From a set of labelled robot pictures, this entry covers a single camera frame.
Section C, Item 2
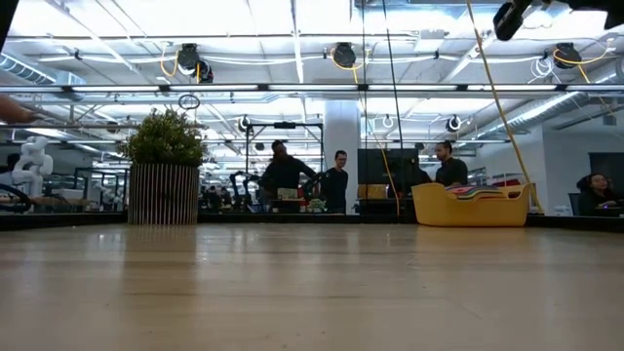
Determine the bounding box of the orange plastic basket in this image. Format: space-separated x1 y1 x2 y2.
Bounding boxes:
411 181 536 228

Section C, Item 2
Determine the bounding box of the person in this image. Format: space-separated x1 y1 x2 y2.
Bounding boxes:
320 149 350 215
575 172 624 216
433 140 470 188
259 139 319 214

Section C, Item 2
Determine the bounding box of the white building column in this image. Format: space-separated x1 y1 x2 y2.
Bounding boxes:
323 99 363 212

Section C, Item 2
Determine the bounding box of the black monitor screen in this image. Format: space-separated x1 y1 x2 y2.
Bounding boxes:
357 147 421 186

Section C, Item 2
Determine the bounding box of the long LED light bar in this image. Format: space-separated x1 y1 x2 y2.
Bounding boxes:
0 83 624 95

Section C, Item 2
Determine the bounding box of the potted plant in slatted pot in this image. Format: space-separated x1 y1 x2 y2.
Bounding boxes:
116 107 210 227

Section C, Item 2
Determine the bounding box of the white robot figure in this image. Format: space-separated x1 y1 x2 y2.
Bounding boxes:
10 136 55 200

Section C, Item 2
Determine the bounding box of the person's hand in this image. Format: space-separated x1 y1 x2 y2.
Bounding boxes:
0 96 38 124

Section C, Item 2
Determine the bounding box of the black background frame rig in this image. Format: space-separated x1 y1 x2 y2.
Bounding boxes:
245 121 325 214

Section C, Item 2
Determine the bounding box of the black hanging cable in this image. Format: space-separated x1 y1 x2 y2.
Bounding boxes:
381 0 406 215

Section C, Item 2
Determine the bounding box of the yellow hanging cable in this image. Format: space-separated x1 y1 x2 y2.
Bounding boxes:
465 0 545 215

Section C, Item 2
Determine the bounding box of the black aluminium table frame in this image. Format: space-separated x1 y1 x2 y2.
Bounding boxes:
0 212 624 233

